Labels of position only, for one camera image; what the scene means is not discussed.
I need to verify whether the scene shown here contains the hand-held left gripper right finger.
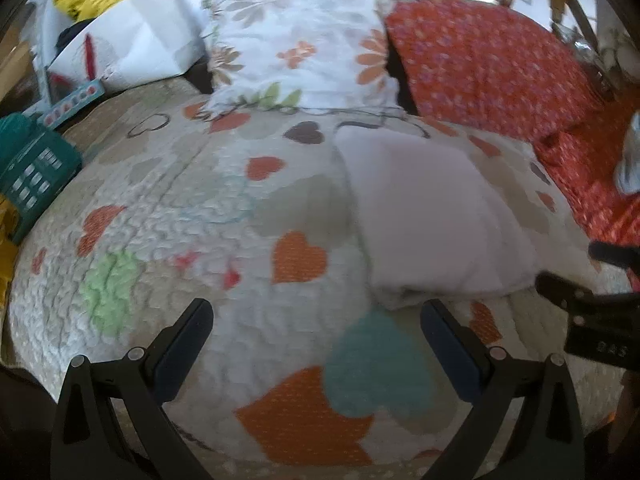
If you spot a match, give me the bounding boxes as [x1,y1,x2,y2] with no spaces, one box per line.
[420,299,586,480]

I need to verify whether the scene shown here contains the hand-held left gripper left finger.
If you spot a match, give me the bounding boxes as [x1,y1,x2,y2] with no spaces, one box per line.
[50,298,216,480]

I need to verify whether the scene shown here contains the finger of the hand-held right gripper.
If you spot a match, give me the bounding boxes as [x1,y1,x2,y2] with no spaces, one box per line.
[535,271,640,313]
[589,241,640,268]

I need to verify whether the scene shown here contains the red floral sheet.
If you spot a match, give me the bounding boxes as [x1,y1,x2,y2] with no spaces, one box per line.
[532,100,640,246]

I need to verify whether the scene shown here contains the white grey cloth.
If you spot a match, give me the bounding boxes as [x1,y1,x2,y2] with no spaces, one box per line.
[615,110,640,193]

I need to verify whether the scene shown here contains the heart-patterned quilted blanket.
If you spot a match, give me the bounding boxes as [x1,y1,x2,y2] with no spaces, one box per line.
[0,80,640,480]

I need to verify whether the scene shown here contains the yellow cloth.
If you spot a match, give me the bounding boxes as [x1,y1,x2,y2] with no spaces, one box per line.
[0,200,21,306]

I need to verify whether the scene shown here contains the green plastic package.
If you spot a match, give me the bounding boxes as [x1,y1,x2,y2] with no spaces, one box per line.
[0,112,83,246]

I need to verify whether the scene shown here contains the red floral pillow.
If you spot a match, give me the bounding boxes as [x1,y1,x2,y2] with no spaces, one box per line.
[385,0,603,146]

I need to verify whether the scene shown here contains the colourful toy box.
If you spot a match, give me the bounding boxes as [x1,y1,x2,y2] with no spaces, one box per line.
[31,35,107,128]

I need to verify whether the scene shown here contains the white plastic bag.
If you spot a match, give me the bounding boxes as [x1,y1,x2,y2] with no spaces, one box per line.
[47,0,208,93]

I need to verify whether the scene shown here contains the dark cloth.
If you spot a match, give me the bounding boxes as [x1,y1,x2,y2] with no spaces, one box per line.
[55,20,97,55]

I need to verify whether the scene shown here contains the white floral pillow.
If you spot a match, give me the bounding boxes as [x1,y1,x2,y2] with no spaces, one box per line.
[200,0,403,116]

